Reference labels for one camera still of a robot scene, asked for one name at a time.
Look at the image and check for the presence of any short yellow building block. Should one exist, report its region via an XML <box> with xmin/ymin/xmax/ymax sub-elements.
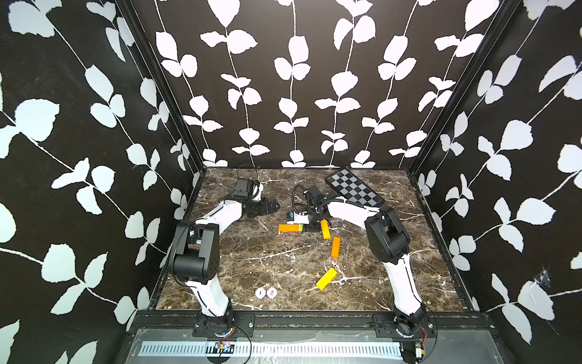
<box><xmin>321</xmin><ymin>219</ymin><xmax>331</xmax><ymax>240</ymax></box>

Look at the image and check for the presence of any orange building block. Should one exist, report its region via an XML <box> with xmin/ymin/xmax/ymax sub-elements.
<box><xmin>330</xmin><ymin>237</ymin><xmax>341</xmax><ymax>259</ymax></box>
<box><xmin>278</xmin><ymin>224</ymin><xmax>299</xmax><ymax>233</ymax></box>

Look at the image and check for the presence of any long yellow building block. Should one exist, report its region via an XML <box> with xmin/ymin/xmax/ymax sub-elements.
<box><xmin>316</xmin><ymin>268</ymin><xmax>337</xmax><ymax>291</ymax></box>

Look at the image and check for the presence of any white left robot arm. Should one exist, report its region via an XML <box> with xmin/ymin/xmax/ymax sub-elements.
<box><xmin>168</xmin><ymin>197</ymin><xmax>280</xmax><ymax>322</ymax></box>

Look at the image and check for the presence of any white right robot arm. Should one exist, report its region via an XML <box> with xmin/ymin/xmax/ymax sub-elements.
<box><xmin>303</xmin><ymin>186</ymin><xmax>427</xmax><ymax>338</ymax></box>

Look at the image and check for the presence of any black white checkerboard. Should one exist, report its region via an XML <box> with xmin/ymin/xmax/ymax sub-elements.
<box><xmin>324</xmin><ymin>168</ymin><xmax>385</xmax><ymax>208</ymax></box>

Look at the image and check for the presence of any round white sticker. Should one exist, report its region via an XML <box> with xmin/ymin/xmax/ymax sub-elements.
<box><xmin>256</xmin><ymin>288</ymin><xmax>266</xmax><ymax>300</ymax></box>

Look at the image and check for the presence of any hexagonal white sticker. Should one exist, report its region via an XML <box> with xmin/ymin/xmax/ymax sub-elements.
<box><xmin>266</xmin><ymin>288</ymin><xmax>277</xmax><ymax>299</ymax></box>

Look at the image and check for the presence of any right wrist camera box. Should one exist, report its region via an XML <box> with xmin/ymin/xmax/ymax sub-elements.
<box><xmin>286</xmin><ymin>212</ymin><xmax>310</xmax><ymax>224</ymax></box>

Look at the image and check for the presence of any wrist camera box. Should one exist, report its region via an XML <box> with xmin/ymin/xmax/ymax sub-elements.
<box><xmin>230</xmin><ymin>178</ymin><xmax>262</xmax><ymax>202</ymax></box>
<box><xmin>286</xmin><ymin>212</ymin><xmax>310</xmax><ymax>224</ymax></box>

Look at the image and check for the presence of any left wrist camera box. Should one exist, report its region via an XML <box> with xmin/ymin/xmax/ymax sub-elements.
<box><xmin>230</xmin><ymin>178</ymin><xmax>262</xmax><ymax>202</ymax></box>

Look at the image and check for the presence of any black front frame rail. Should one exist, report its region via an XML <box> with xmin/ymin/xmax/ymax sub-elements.
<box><xmin>129</xmin><ymin>310</ymin><xmax>495</xmax><ymax>341</ymax></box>

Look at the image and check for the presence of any white perforated rail strip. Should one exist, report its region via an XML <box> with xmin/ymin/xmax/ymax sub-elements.
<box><xmin>137</xmin><ymin>341</ymin><xmax>402</xmax><ymax>360</ymax></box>

